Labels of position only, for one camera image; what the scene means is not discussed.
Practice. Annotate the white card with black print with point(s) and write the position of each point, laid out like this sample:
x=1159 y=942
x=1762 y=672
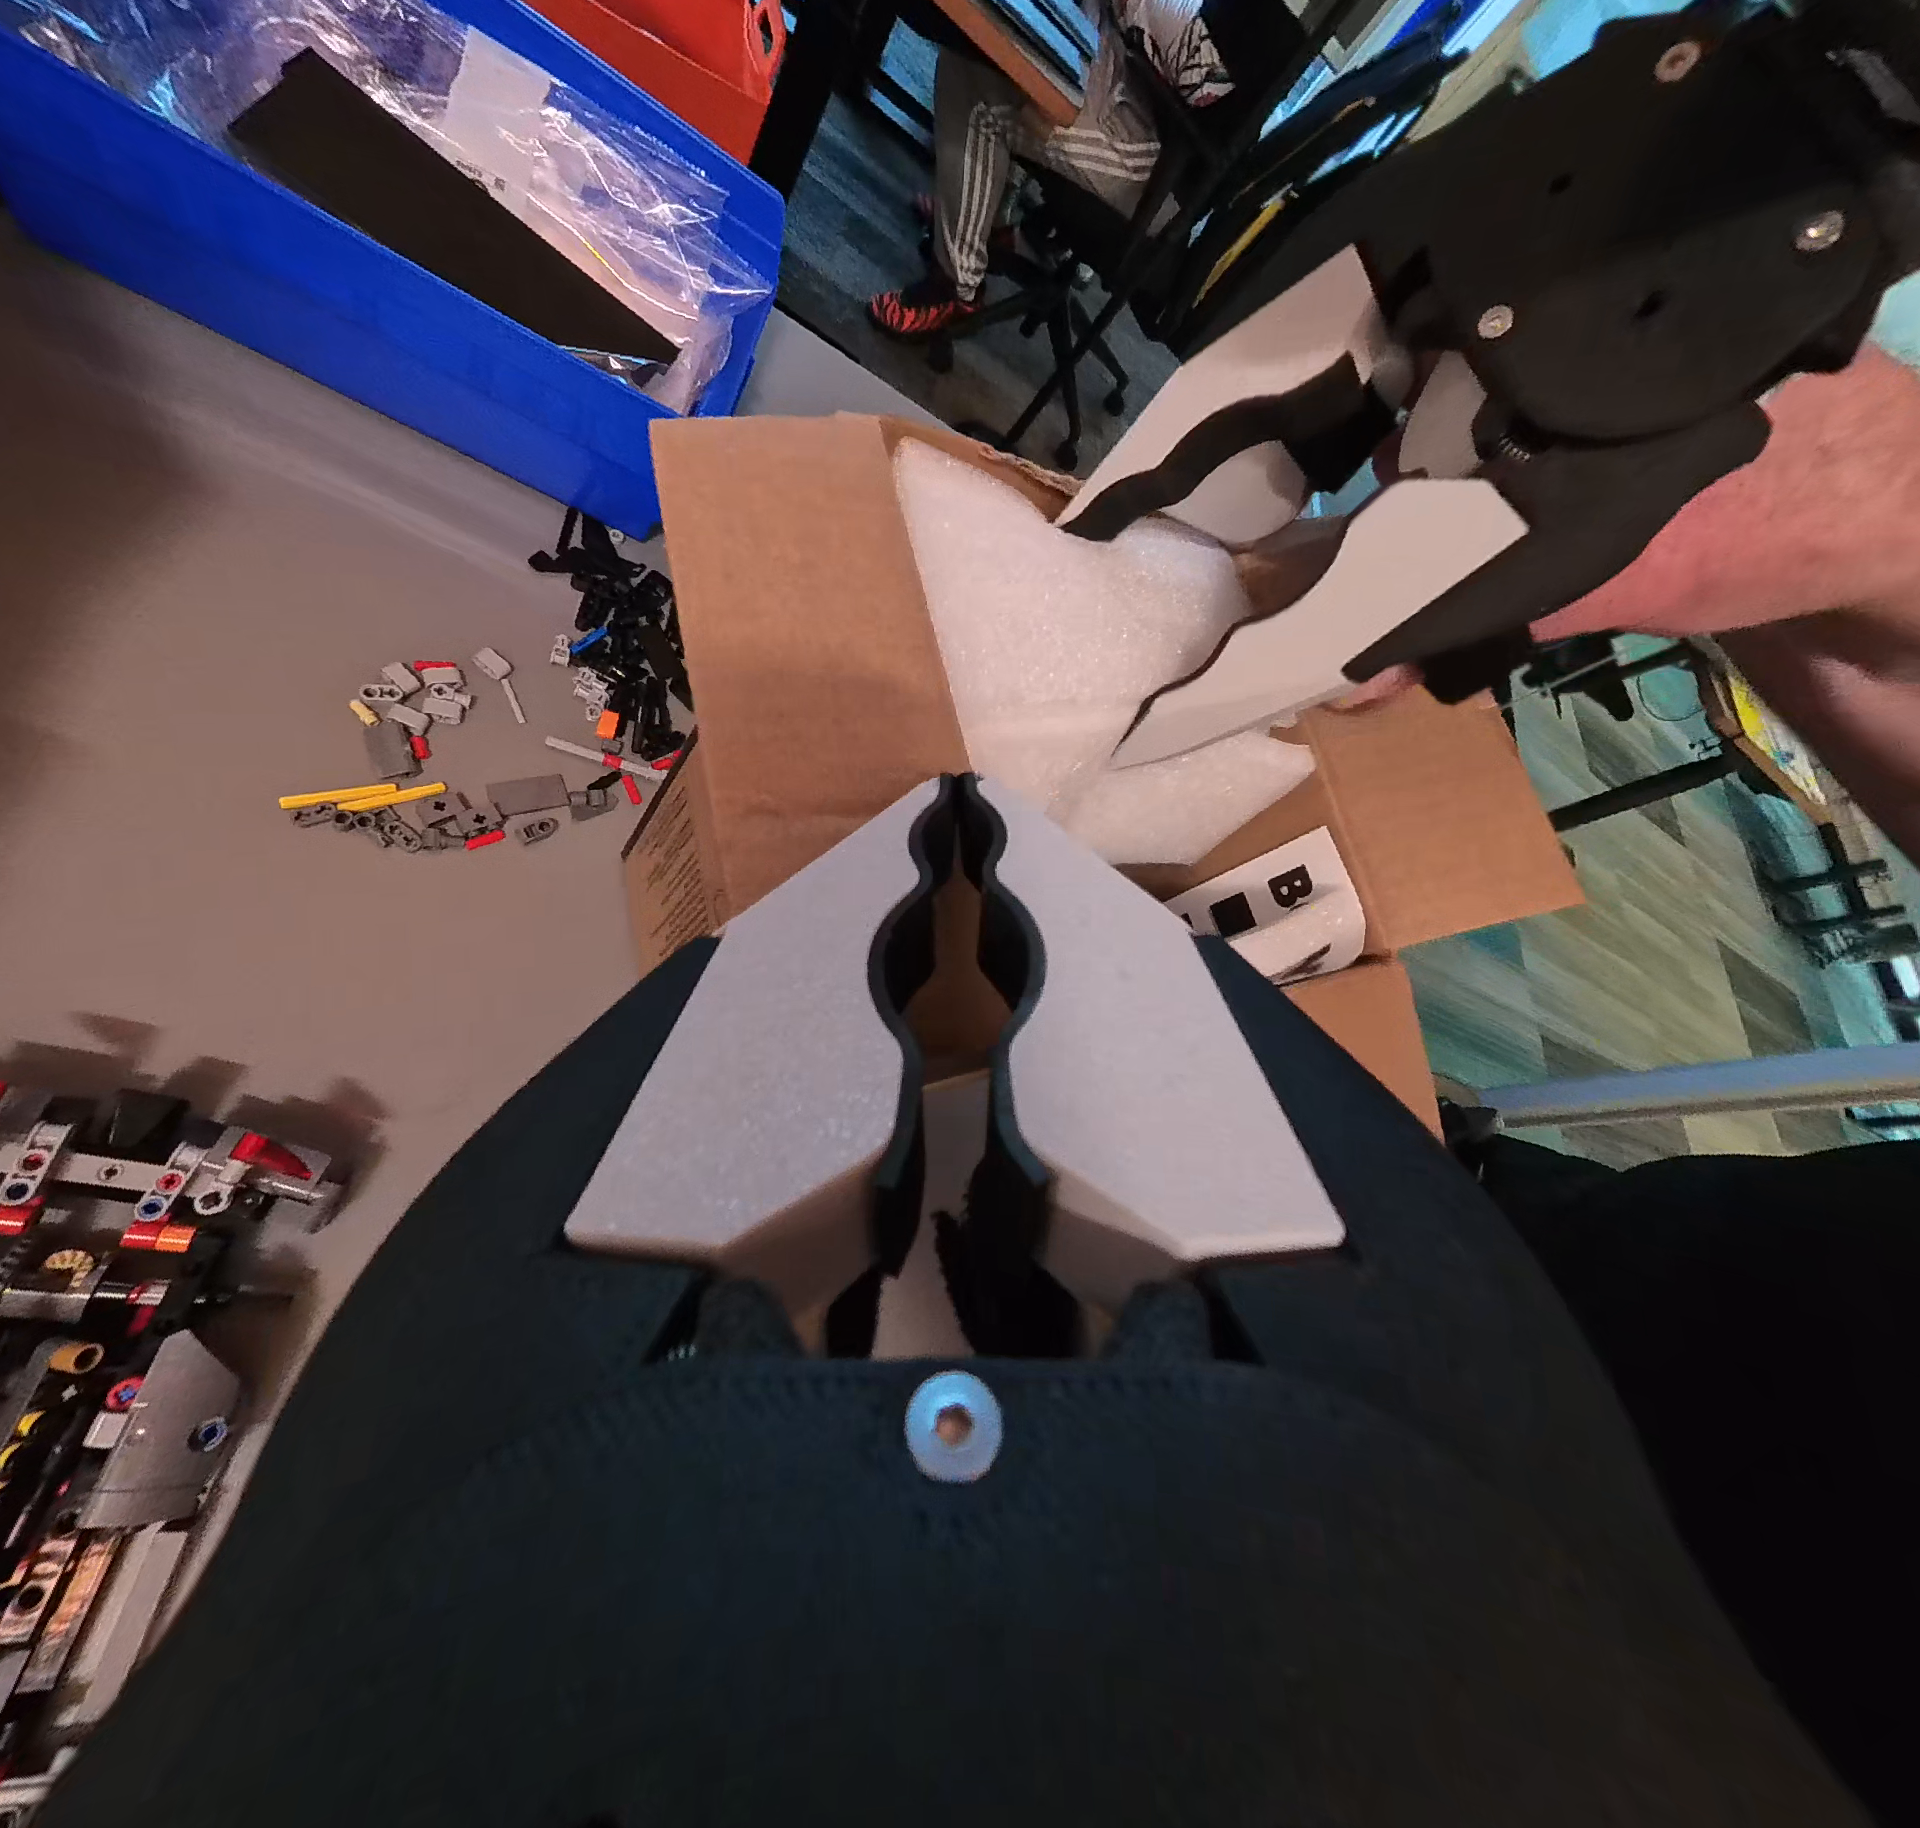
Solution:
x=1320 y=943

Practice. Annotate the pile of grey lego pieces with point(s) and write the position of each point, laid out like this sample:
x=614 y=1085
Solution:
x=405 y=718

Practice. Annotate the person's dark clothing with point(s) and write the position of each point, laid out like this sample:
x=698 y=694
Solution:
x=1771 y=1409

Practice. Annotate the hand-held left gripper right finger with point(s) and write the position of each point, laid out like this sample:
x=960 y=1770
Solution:
x=1171 y=1079

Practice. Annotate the person's right hand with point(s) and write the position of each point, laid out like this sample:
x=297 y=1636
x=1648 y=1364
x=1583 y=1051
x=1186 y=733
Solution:
x=1771 y=539

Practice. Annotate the black office chair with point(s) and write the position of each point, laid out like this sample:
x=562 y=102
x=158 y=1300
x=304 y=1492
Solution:
x=1066 y=344

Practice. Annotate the partly built lego model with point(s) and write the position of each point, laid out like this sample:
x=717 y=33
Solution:
x=106 y=1258

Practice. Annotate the black and yellow backpack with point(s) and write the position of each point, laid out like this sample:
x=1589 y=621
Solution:
x=1245 y=245

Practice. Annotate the brown cardboard box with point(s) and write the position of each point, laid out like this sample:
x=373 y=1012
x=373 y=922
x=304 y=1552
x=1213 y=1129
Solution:
x=796 y=613

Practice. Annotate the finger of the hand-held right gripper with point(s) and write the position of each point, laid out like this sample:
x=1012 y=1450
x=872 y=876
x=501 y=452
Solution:
x=1351 y=613
x=1245 y=358

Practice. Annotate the yellow lego axle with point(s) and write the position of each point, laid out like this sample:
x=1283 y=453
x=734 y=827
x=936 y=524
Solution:
x=338 y=801
x=398 y=797

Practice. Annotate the long grey lego axle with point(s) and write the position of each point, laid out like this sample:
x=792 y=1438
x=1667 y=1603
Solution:
x=600 y=755

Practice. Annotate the white packing foam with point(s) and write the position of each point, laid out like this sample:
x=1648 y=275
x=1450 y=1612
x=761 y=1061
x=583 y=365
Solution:
x=1051 y=613

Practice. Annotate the clear plastic bag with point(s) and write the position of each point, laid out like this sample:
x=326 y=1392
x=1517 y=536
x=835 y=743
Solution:
x=631 y=209

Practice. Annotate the blue plastic bin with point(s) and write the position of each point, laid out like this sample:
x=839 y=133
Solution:
x=300 y=298

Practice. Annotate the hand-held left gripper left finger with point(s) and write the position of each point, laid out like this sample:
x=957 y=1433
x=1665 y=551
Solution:
x=721 y=1079

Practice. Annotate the flat black box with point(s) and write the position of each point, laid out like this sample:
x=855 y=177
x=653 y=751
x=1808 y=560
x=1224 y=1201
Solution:
x=420 y=194

